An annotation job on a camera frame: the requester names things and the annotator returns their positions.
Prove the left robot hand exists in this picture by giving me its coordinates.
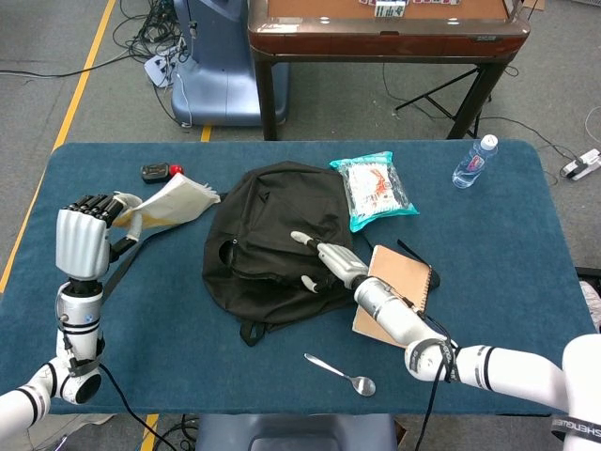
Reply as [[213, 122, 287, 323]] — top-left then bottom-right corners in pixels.
[[54, 190, 145, 282]]

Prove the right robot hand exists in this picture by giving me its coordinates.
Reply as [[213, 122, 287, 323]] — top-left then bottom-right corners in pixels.
[[289, 229, 370, 293]]

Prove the black fabric backpack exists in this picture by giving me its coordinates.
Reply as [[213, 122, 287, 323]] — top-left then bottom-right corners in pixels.
[[100, 161, 441, 348]]

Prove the white paper notebook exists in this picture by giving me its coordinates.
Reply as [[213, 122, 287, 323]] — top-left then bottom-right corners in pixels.
[[112, 172, 222, 230]]

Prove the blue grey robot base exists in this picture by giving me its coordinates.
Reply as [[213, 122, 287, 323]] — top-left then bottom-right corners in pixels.
[[194, 412, 400, 451]]

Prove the brown spiral notebook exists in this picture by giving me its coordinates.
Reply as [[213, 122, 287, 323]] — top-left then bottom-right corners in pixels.
[[351, 243, 434, 349]]

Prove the teal snack packet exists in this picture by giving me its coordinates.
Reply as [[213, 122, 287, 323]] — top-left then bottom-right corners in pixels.
[[328, 150, 420, 234]]

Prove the black device with red knob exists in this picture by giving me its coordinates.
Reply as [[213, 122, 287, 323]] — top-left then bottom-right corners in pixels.
[[140, 162, 184, 185]]

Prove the metal spoon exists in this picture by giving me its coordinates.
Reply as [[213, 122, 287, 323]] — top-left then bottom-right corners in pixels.
[[303, 352, 378, 397]]

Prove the blue table cloth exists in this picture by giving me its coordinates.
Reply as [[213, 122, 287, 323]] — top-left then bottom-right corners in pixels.
[[0, 139, 597, 417]]

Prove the clear plastic water bottle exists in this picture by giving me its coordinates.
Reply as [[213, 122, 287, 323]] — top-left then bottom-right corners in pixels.
[[451, 133, 499, 190]]

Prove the white power strip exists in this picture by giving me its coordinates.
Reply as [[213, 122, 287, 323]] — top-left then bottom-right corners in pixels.
[[143, 54, 182, 88], [561, 148, 601, 182]]

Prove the brown mahjong table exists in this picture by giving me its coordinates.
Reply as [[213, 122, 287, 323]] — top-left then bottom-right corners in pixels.
[[247, 0, 532, 141]]

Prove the white shoe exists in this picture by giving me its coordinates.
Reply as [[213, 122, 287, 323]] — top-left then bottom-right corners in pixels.
[[579, 279, 601, 333]]

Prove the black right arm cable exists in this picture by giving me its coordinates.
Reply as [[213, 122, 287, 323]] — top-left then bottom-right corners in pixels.
[[415, 337, 459, 451]]

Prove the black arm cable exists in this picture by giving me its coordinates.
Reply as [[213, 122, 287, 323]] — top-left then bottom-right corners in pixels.
[[98, 364, 177, 451], [415, 337, 459, 451]]

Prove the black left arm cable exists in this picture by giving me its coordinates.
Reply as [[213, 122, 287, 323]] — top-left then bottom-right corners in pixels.
[[98, 364, 177, 451]]

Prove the blue grey machine pedestal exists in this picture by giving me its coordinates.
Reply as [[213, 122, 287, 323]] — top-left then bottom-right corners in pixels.
[[171, 0, 290, 128]]

